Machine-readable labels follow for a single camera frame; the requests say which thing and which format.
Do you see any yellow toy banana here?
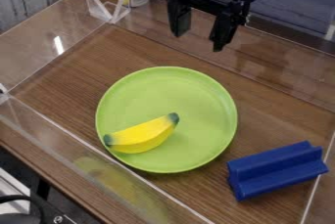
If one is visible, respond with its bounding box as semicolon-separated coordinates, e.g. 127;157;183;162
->
102;112;180;154

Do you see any clear acrylic enclosure wall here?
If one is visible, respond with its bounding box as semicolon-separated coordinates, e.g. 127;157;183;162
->
0;0;335;224

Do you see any green round plate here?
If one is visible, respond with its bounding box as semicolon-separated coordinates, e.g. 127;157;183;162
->
96;67;239;173

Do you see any black cable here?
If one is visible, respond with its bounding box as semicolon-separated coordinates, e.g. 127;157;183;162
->
0;194;45;224

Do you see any clear acrylic corner bracket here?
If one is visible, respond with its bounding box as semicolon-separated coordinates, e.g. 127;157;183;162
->
85;0;132;24

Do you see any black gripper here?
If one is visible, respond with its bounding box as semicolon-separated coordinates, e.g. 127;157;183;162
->
167;0;255;52

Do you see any blue plastic block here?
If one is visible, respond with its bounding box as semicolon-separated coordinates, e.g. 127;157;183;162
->
227;141;329;202

